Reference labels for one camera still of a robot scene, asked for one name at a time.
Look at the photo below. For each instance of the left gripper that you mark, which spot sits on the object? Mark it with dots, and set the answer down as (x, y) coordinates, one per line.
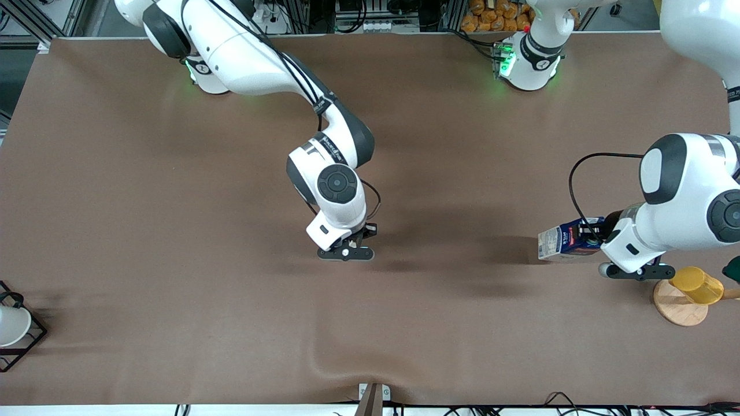
(611, 222)

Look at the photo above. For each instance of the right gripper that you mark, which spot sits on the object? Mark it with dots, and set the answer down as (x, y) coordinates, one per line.
(367, 230)

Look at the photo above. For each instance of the blue white milk carton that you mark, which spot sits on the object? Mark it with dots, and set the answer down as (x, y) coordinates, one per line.
(558, 242)

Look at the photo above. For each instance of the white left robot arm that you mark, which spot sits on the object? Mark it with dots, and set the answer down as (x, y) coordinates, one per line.
(688, 173)

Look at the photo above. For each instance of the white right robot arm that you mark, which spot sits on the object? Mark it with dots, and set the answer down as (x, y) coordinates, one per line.
(248, 58)

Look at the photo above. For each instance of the yellow plastic cup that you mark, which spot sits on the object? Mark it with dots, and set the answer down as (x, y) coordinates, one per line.
(696, 286)

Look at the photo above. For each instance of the dark green cup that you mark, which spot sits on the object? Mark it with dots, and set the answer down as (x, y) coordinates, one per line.
(733, 270)

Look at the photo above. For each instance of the wooden mug stand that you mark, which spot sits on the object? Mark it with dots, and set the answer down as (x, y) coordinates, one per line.
(679, 309)

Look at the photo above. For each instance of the metal table clamp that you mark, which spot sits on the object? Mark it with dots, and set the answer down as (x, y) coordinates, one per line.
(374, 398)

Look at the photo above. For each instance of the brown table cover mat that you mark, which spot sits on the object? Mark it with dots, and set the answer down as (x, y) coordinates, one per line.
(173, 231)

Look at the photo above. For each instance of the white power strip with plugs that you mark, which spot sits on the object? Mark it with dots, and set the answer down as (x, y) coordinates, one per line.
(272, 20)

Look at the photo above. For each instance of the bag of orange buns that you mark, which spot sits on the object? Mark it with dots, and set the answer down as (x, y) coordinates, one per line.
(491, 17)

